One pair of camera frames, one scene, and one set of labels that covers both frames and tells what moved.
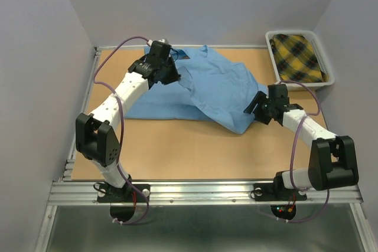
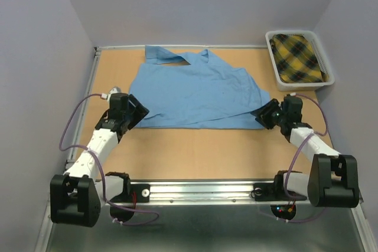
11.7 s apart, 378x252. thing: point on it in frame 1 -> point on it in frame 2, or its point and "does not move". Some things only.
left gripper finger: x=152 y=80 -> x=138 y=114
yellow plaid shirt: x=296 y=60 does not move
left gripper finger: x=172 y=75 -> x=137 y=105
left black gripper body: x=163 y=66 -> x=126 y=115
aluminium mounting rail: x=84 y=193 does not move
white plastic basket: x=312 y=36 does not move
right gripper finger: x=258 y=98 -> x=265 y=108
